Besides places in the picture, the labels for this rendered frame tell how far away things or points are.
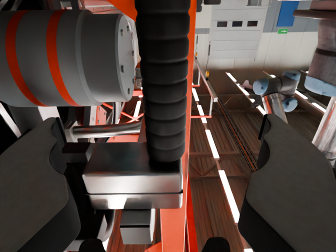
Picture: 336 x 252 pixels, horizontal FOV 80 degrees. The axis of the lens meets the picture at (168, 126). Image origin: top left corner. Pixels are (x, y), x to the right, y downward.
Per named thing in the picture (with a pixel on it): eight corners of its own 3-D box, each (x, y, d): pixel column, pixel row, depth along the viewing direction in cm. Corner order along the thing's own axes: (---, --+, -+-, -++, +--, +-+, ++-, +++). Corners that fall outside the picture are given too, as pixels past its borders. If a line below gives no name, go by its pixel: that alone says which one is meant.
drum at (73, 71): (-84, 12, 22) (-20, 124, 29) (112, 9, 22) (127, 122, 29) (5, 9, 34) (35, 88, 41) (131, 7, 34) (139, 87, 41)
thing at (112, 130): (59, 127, 39) (73, 168, 45) (159, 126, 39) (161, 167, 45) (89, 93, 54) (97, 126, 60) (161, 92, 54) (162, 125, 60)
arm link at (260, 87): (275, 183, 93) (247, 84, 101) (295, 178, 95) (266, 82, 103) (295, 185, 81) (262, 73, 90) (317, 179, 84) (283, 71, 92)
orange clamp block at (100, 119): (68, 125, 57) (82, 131, 66) (96, 125, 57) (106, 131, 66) (71, 102, 59) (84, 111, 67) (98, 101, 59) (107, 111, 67)
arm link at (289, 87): (286, 75, 91) (279, 98, 97) (306, 73, 93) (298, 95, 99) (273, 70, 97) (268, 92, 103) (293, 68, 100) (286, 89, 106)
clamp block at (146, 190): (78, 174, 17) (91, 213, 20) (183, 173, 17) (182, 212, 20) (96, 140, 22) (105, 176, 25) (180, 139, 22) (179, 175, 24)
